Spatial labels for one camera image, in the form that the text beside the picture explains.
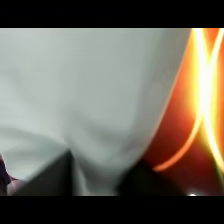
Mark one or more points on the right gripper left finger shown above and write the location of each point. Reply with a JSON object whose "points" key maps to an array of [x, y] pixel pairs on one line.
{"points": [[53, 176]]}

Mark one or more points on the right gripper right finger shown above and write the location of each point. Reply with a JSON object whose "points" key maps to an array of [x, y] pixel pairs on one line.
{"points": [[146, 181]]}

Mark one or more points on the white garment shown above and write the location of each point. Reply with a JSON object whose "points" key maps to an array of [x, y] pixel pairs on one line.
{"points": [[86, 86]]}

